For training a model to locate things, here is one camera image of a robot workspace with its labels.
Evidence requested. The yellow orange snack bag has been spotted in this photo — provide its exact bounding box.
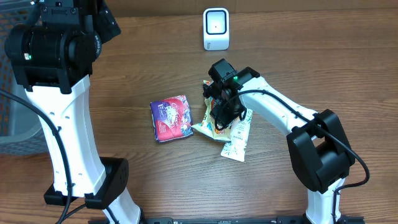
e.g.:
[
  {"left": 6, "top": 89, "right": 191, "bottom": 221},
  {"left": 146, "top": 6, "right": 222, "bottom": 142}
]
[{"left": 192, "top": 96, "right": 231, "bottom": 142}]

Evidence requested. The white floral cream tube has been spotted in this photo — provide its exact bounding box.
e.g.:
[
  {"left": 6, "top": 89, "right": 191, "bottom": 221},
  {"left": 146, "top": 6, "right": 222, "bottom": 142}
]
[{"left": 221, "top": 109, "right": 253, "bottom": 162}]

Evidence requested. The red purple tissue pack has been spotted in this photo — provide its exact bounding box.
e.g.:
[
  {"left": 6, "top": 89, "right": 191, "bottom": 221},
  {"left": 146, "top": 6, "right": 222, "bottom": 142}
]
[{"left": 150, "top": 95, "right": 193, "bottom": 142}]

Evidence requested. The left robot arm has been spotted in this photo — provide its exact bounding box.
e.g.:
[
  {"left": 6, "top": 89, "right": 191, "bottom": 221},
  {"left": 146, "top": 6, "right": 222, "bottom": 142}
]
[{"left": 4, "top": 0, "right": 146, "bottom": 224}]

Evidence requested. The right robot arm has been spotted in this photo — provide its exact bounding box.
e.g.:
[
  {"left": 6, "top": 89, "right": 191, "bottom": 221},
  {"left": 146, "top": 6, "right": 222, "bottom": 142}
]
[{"left": 203, "top": 59, "right": 354, "bottom": 223}]

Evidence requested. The white barcode scanner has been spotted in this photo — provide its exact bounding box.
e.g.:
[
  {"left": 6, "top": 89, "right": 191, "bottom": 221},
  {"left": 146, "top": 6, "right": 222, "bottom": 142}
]
[{"left": 203, "top": 7, "right": 229, "bottom": 51}]

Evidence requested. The dark grey plastic basket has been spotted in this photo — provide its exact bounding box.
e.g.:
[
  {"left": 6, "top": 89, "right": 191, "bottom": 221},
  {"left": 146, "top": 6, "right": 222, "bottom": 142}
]
[{"left": 1, "top": 0, "right": 48, "bottom": 156}]

